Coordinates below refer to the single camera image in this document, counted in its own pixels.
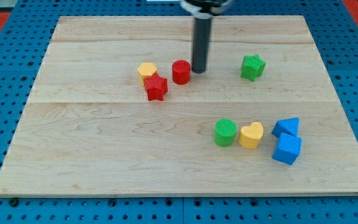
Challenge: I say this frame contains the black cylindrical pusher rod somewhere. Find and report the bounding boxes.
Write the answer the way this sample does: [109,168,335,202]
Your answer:
[191,17,212,73]

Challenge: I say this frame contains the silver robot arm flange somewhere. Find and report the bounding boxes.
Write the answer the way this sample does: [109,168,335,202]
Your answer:
[180,0,234,19]

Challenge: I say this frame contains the yellow hexagon block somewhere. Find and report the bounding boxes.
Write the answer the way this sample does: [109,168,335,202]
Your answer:
[137,62,158,86]

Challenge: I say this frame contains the red star block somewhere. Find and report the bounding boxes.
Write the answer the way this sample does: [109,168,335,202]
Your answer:
[144,73,168,101]

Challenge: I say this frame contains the blue cube block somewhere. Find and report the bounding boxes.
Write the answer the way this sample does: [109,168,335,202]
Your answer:
[272,133,302,165]

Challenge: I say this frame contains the light wooden board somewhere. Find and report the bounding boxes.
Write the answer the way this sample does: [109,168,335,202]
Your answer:
[0,16,358,198]

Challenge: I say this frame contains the green cylinder block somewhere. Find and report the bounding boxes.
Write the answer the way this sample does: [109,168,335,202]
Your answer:
[213,118,237,147]

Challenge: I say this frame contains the blue triangle block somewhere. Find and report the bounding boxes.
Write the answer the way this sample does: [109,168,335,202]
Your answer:
[272,118,300,138]

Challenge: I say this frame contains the green star block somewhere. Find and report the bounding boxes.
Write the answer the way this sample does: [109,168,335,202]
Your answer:
[241,55,266,82]

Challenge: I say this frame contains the red cylinder block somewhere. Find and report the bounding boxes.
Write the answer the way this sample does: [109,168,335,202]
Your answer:
[172,60,191,85]

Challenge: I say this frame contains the yellow heart block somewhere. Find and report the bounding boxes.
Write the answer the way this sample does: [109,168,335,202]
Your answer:
[238,121,264,149]

